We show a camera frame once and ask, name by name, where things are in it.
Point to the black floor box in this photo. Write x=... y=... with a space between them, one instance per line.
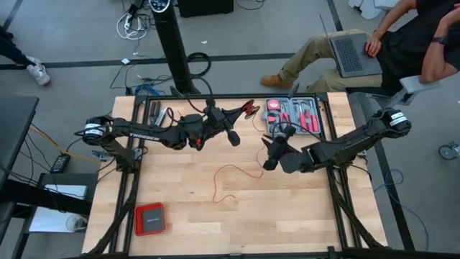
x=205 y=7

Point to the grey caster wheel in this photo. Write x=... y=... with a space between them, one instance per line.
x=449 y=151

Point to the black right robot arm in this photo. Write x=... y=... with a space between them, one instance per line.
x=345 y=145

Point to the black desk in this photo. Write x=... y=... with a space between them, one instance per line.
x=16 y=136

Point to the red tape measure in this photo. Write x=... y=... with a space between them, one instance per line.
x=274 y=104

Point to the red-rimmed black box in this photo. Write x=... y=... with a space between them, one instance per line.
x=149 y=219

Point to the black tower fan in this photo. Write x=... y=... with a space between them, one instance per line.
x=174 y=46

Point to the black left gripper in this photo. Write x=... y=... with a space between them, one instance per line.
x=219 y=120

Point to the small red clip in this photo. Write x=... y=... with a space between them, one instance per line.
x=198 y=142

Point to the black power adapter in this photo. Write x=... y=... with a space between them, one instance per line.
x=60 y=163

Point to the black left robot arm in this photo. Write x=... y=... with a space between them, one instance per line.
x=140 y=135

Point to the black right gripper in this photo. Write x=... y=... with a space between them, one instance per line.
x=280 y=149

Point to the grey tool kit case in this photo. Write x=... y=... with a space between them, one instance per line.
x=289 y=104

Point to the white chair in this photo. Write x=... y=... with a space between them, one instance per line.
x=370 y=7

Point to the red utility knife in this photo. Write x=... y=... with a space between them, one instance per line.
x=273 y=118

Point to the person's right hand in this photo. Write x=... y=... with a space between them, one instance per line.
x=373 y=45

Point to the black pliers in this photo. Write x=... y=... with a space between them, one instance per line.
x=154 y=111

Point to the tan boot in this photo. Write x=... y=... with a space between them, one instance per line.
x=275 y=81

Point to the grey hammer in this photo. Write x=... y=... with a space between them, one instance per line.
x=298 y=104

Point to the small white floor plug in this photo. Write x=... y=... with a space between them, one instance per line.
x=125 y=61

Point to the black wristwatch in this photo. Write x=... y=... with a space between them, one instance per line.
x=440 y=40

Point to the black side stand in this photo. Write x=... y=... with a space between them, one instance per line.
x=54 y=194

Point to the person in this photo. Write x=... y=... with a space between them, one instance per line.
x=406 y=39
x=10 y=48

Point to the grey laptop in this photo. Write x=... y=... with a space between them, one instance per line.
x=354 y=54

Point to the white paper sheet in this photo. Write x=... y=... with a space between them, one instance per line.
x=54 y=219

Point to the clear plastic cup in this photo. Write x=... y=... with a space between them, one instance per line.
x=75 y=223

